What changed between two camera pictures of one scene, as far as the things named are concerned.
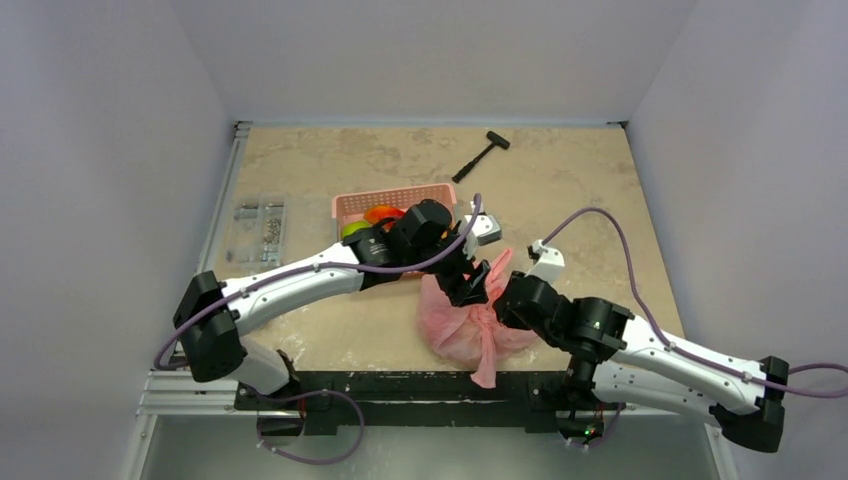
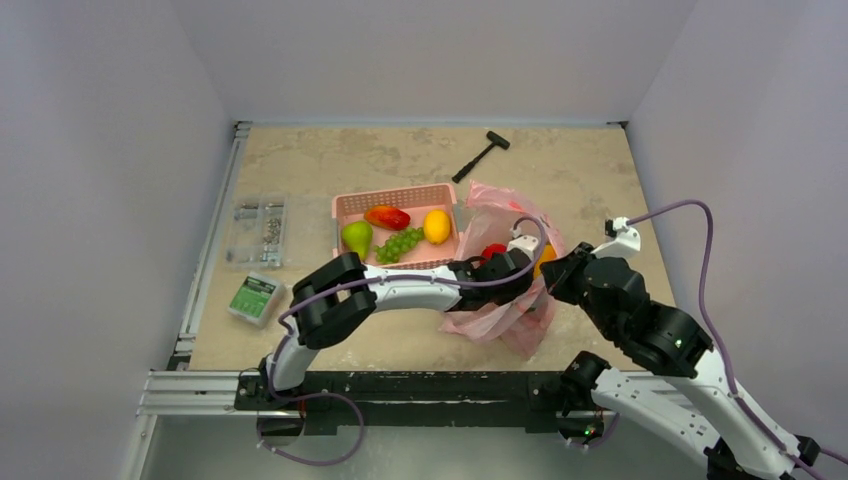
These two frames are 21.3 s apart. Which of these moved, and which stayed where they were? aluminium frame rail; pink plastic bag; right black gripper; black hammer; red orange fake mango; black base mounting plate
Moved: pink plastic bag; right black gripper
Stayed: red orange fake mango; black hammer; aluminium frame rail; black base mounting plate
